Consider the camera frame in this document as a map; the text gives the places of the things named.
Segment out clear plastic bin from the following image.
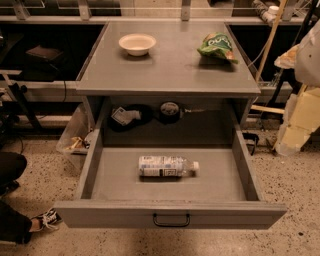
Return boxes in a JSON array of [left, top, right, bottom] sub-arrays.
[[56, 104, 91, 170]]

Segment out grey open top drawer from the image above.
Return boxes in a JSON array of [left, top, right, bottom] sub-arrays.
[[55, 127, 287, 229]]

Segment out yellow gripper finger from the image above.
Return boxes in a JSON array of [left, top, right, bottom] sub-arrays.
[[274, 87, 320, 156]]

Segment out black drawer handle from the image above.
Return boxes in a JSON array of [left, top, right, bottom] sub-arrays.
[[153, 213, 191, 228]]

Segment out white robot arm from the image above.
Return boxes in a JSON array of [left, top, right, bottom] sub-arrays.
[[274, 20, 320, 156]]

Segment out black tape roll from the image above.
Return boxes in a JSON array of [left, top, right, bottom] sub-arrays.
[[159, 102, 181, 124]]

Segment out clear plastic water bottle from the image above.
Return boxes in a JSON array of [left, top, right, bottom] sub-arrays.
[[138, 156, 200, 177]]

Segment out grey cabinet counter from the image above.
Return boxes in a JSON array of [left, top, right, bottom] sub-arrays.
[[77, 19, 260, 123]]

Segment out white paper bowl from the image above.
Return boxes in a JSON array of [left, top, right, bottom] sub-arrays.
[[119, 33, 156, 57]]

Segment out wooden broom stick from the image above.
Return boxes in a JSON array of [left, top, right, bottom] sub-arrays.
[[255, 0, 288, 83]]

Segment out black and white sneaker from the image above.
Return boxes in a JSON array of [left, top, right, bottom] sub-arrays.
[[30, 208, 62, 232]]

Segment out green chip bag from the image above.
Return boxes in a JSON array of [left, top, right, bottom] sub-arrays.
[[197, 32, 238, 64]]

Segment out person's black trouser leg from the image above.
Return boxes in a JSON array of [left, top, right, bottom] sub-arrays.
[[0, 152, 32, 244]]

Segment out dark box on shelf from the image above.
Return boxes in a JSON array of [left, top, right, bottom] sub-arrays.
[[26, 45, 63, 61]]

